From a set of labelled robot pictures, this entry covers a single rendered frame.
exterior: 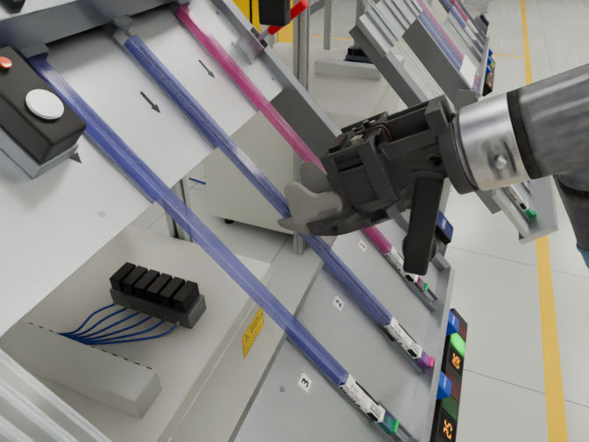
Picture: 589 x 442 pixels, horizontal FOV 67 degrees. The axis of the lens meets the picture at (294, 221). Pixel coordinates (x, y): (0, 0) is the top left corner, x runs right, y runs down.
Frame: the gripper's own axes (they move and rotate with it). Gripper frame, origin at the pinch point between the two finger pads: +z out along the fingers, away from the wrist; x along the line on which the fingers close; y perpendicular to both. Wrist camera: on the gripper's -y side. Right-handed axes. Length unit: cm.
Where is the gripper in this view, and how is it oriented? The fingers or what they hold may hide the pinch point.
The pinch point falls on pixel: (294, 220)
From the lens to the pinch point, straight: 50.9
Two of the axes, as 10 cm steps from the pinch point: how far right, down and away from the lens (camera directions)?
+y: -4.7, -8.0, -3.7
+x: -3.7, 5.6, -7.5
